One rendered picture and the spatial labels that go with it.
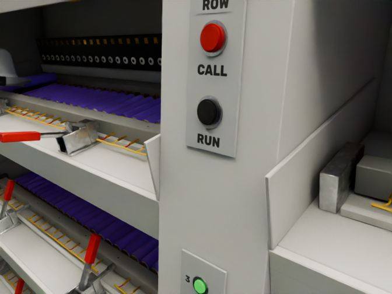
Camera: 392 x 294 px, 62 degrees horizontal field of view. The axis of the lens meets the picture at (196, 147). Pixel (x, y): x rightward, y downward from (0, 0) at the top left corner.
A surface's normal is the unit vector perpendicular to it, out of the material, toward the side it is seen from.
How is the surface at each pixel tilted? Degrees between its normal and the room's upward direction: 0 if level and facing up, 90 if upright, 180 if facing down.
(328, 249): 15
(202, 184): 90
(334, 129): 90
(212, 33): 90
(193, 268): 90
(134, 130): 105
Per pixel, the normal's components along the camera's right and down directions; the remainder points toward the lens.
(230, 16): -0.66, 0.15
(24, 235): -0.14, -0.89
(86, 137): 0.75, 0.19
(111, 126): -0.65, 0.40
